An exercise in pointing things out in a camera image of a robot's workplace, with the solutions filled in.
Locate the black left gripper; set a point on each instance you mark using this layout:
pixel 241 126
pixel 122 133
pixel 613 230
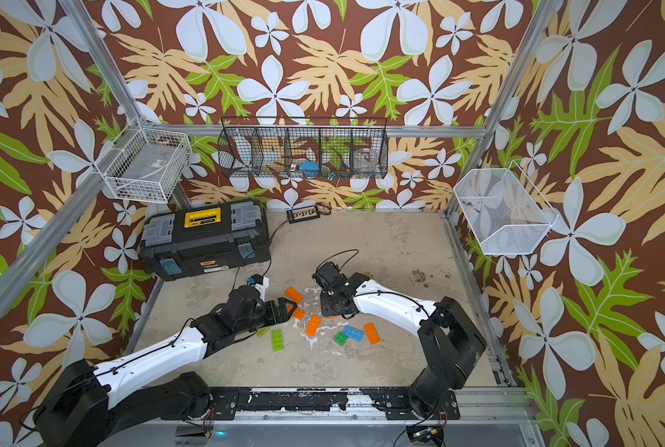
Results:
pixel 285 314

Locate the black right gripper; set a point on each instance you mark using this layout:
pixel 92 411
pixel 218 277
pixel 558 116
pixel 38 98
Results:
pixel 324 308

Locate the blue lego plate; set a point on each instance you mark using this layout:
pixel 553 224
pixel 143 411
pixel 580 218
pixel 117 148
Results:
pixel 354 334

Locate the long orange lego plate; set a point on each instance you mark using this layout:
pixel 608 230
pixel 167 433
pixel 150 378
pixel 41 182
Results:
pixel 313 325

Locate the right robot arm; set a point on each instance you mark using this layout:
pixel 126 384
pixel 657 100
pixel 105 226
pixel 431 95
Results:
pixel 451 342

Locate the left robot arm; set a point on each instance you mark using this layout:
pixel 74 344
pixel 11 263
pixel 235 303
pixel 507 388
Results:
pixel 90 403

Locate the lime green lego plate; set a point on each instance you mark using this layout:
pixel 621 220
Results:
pixel 277 341

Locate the dark green square lego brick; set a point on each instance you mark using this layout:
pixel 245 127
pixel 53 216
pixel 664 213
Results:
pixel 341 339

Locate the black power strip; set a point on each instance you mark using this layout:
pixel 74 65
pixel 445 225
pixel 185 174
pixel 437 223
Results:
pixel 303 214

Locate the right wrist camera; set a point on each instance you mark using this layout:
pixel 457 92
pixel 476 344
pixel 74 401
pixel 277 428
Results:
pixel 328 275

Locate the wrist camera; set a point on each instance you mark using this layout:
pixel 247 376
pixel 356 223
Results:
pixel 328 275
pixel 260 283

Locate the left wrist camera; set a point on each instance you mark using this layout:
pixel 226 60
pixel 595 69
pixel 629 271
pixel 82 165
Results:
pixel 260 283

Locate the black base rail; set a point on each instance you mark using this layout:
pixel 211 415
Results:
pixel 388 403

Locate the black toolbox yellow handle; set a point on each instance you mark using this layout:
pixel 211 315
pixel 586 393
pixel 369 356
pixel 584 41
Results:
pixel 194 242

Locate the black wire basket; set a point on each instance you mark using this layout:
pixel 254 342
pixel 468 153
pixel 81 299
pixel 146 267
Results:
pixel 304 147

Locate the white wire basket right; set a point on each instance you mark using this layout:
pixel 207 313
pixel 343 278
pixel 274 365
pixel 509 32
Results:
pixel 506 212

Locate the white wire basket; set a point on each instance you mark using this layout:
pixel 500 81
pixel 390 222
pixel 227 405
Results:
pixel 145 163
pixel 506 212

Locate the aluminium frame post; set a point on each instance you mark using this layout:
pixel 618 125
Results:
pixel 520 64

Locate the white wire basket left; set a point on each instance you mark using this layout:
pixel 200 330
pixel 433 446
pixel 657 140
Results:
pixel 145 163

